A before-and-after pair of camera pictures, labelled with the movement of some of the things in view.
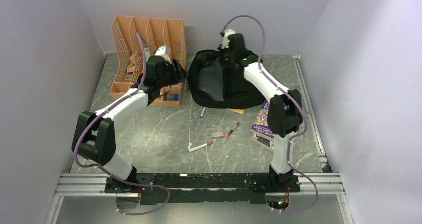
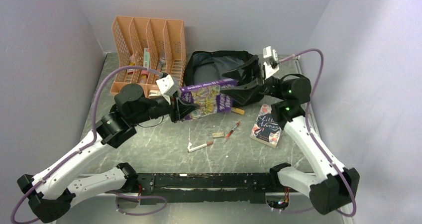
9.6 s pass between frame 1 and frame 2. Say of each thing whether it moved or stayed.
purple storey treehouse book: moved
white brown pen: stayed
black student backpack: stayed
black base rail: stayed
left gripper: moved
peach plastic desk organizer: stayed
